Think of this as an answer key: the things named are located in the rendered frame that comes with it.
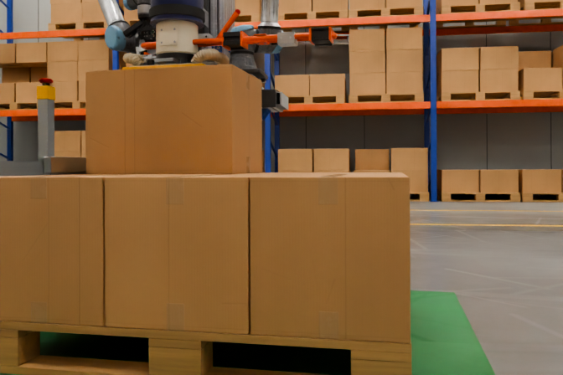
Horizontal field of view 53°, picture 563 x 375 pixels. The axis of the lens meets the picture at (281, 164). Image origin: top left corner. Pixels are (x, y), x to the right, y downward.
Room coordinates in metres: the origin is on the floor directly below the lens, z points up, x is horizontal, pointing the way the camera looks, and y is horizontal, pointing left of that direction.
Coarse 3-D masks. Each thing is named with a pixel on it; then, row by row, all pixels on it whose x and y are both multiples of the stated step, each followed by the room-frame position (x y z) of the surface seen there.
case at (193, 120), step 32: (224, 64) 2.04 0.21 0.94; (96, 96) 2.16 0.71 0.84; (128, 96) 2.13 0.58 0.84; (160, 96) 2.10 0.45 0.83; (192, 96) 2.07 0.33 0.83; (224, 96) 2.04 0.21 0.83; (256, 96) 2.34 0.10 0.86; (96, 128) 2.16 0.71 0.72; (128, 128) 2.13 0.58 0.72; (160, 128) 2.10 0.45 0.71; (192, 128) 2.07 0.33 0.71; (224, 128) 2.04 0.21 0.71; (256, 128) 2.34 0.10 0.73; (96, 160) 2.16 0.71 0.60; (128, 160) 2.13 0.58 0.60; (160, 160) 2.10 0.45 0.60; (192, 160) 2.07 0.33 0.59; (224, 160) 2.04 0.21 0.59; (256, 160) 2.34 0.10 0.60
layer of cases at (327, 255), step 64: (0, 192) 1.56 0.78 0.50; (64, 192) 1.52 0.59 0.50; (128, 192) 1.48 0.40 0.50; (192, 192) 1.45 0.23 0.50; (256, 192) 1.41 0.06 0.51; (320, 192) 1.38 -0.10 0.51; (384, 192) 1.35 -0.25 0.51; (0, 256) 1.56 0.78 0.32; (64, 256) 1.52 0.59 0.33; (128, 256) 1.48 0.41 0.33; (192, 256) 1.45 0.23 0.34; (256, 256) 1.41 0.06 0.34; (320, 256) 1.38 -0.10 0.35; (384, 256) 1.35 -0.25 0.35; (0, 320) 1.56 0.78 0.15; (64, 320) 1.52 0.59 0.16; (128, 320) 1.48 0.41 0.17; (192, 320) 1.45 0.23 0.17; (256, 320) 1.42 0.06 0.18; (320, 320) 1.38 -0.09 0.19; (384, 320) 1.35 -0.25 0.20
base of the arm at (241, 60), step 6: (234, 54) 2.74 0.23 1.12; (240, 54) 2.73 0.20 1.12; (246, 54) 2.73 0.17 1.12; (252, 54) 2.76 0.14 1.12; (234, 60) 2.73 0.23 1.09; (240, 60) 2.72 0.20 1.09; (246, 60) 2.73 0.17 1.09; (252, 60) 2.75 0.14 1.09; (240, 66) 2.71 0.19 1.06; (246, 66) 2.72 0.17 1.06; (252, 66) 2.74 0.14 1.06
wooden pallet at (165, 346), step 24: (0, 336) 1.55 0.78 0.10; (24, 336) 1.57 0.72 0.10; (144, 336) 1.47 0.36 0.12; (168, 336) 1.46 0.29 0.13; (192, 336) 1.45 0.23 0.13; (216, 336) 1.43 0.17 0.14; (240, 336) 1.42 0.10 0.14; (264, 336) 1.41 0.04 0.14; (288, 336) 1.40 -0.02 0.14; (0, 360) 1.55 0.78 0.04; (24, 360) 1.57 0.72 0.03; (48, 360) 1.59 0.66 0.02; (72, 360) 1.59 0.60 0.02; (96, 360) 1.59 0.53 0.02; (168, 360) 1.46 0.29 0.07; (192, 360) 1.45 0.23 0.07; (360, 360) 1.36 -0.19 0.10; (384, 360) 1.35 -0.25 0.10; (408, 360) 1.34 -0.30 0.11
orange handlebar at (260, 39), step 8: (200, 40) 2.24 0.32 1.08; (208, 40) 2.23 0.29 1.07; (216, 40) 2.22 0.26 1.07; (248, 40) 2.19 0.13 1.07; (256, 40) 2.19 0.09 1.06; (264, 40) 2.18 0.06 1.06; (272, 40) 2.21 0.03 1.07; (304, 40) 2.19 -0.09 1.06; (144, 48) 2.32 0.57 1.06; (152, 48) 2.34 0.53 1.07
